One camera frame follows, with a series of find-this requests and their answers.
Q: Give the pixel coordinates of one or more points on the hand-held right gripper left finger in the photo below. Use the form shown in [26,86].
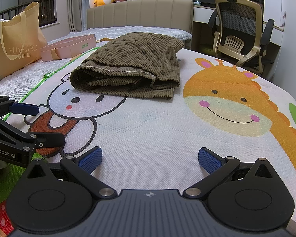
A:
[91,159]

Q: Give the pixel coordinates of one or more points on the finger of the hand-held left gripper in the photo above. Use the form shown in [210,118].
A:
[22,108]
[51,139]

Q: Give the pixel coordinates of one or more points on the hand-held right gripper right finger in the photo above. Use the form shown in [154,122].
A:
[209,159]

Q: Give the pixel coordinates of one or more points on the beige tote bag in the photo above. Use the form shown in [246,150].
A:
[14,54]

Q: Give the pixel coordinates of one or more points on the pink gift box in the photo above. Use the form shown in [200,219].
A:
[69,45]

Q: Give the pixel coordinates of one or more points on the beige mesh office chair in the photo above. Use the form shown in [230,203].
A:
[236,17]

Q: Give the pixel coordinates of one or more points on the white desk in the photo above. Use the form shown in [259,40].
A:
[202,14]

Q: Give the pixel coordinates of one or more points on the beige padded headboard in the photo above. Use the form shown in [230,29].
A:
[138,14]

